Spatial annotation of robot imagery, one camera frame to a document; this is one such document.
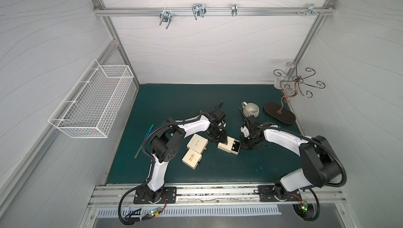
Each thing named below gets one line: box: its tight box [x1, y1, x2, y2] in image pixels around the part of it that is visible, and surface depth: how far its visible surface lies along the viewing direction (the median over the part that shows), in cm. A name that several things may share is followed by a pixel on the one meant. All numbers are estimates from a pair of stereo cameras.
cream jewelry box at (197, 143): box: [186, 133, 209, 154], surface depth 90 cm
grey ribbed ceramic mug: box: [241, 101, 260, 118], surface depth 104 cm
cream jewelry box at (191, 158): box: [181, 148, 203, 170], surface depth 84 cm
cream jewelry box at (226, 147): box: [217, 136, 236, 154], surface depth 88 cm
